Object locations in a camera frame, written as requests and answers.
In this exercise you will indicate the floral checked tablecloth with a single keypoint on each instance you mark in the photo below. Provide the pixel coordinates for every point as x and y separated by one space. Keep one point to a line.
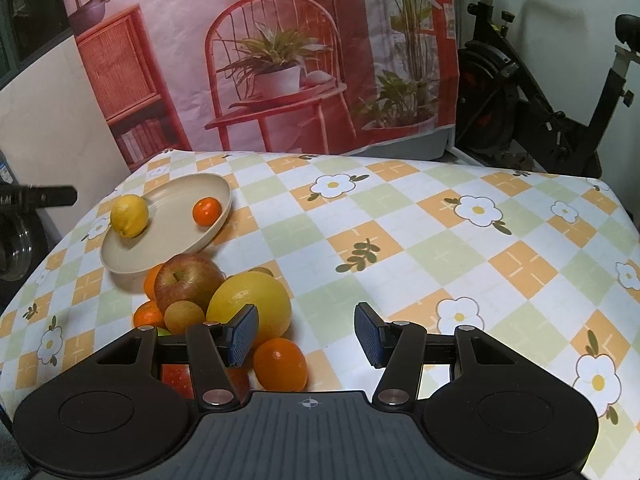
400 240

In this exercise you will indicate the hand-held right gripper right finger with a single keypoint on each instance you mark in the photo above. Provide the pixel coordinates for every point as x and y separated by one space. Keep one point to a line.
369 335

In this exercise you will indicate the beige round plate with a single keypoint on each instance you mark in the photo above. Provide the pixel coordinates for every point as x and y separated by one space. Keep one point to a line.
170 210

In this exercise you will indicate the dark window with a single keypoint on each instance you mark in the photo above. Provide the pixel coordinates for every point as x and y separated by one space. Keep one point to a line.
25 5

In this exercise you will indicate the black exercise bike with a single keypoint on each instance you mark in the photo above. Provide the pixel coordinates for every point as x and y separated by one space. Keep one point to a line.
550 125

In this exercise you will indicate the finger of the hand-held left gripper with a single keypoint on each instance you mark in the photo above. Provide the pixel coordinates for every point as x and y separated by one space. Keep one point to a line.
45 196

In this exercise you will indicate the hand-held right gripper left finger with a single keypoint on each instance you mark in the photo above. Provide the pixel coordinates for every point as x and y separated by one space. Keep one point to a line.
243 335

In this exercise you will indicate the small tangerine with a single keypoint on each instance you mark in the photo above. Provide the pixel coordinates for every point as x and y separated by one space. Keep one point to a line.
151 282
207 211
147 316

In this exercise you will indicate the large orange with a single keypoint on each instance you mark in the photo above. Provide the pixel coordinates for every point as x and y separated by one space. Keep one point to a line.
280 364

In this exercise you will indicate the brown kiwi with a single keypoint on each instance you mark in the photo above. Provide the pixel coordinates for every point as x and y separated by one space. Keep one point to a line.
182 316

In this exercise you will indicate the yellow lemon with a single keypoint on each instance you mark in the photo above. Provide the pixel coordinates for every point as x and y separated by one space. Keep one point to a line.
129 216
250 292

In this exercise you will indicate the green apple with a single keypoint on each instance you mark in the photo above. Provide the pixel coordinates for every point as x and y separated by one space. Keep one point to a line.
164 332

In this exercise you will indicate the printed chair and plants backdrop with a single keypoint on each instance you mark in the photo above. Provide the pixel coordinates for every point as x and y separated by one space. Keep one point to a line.
175 35

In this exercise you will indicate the red apple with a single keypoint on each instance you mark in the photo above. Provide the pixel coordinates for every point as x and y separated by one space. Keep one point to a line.
187 280
176 377

